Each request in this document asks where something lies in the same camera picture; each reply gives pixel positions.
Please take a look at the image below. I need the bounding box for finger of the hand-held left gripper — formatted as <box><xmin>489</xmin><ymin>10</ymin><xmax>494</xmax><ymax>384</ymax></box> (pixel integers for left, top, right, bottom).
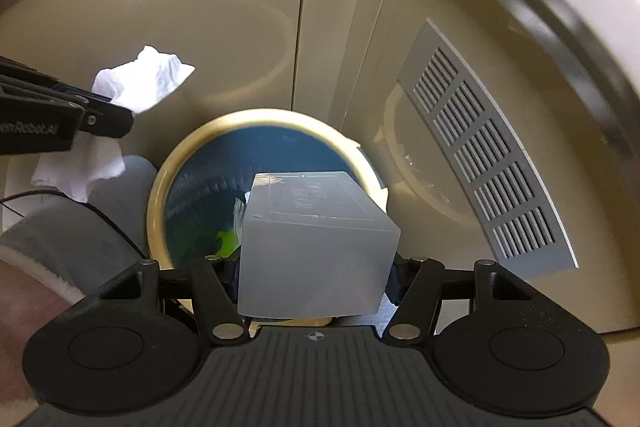
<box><xmin>0</xmin><ymin>56</ymin><xmax>136</xmax><ymax>138</ymax></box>

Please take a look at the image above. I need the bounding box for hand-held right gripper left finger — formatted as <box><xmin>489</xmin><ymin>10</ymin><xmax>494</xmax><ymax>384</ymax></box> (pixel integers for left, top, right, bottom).
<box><xmin>92</xmin><ymin>256</ymin><xmax>251</xmax><ymax>347</ymax></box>

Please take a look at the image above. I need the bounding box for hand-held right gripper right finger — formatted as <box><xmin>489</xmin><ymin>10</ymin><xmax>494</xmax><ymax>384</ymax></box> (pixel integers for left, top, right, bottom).
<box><xmin>382</xmin><ymin>257</ymin><xmax>546</xmax><ymax>343</ymax></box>

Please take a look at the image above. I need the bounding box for white tissue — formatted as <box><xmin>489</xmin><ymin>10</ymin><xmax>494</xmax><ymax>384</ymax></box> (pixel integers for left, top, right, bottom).
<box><xmin>30</xmin><ymin>45</ymin><xmax>197</xmax><ymax>204</ymax></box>

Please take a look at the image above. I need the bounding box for translucent white plastic box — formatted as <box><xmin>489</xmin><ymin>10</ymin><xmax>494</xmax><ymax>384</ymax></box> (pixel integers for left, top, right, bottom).
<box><xmin>237</xmin><ymin>171</ymin><xmax>404</xmax><ymax>319</ymax></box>

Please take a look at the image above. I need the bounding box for green dog-print packet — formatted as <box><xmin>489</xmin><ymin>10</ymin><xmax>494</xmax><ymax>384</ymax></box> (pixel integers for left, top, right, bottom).
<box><xmin>214</xmin><ymin>229</ymin><xmax>242</xmax><ymax>259</ymax></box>

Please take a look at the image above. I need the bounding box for silver foil wrapper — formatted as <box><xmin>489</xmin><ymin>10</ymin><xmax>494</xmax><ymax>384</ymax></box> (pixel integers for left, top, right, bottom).
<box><xmin>231</xmin><ymin>194</ymin><xmax>251</xmax><ymax>253</ymax></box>

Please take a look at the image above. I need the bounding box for grey cabinet vent grille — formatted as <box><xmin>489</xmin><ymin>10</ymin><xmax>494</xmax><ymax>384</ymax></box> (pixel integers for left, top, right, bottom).
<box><xmin>397</xmin><ymin>19</ymin><xmax>581</xmax><ymax>281</ymax></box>

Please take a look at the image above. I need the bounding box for beige cabinet door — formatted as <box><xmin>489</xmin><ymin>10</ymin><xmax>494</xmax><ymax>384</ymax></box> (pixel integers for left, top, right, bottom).
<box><xmin>0</xmin><ymin>0</ymin><xmax>312</xmax><ymax>258</ymax></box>
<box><xmin>350</xmin><ymin>0</ymin><xmax>640</xmax><ymax>335</ymax></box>

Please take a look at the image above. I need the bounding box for black cable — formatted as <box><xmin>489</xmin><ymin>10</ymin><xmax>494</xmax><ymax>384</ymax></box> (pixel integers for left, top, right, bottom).
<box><xmin>0</xmin><ymin>191</ymin><xmax>147</xmax><ymax>254</ymax></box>

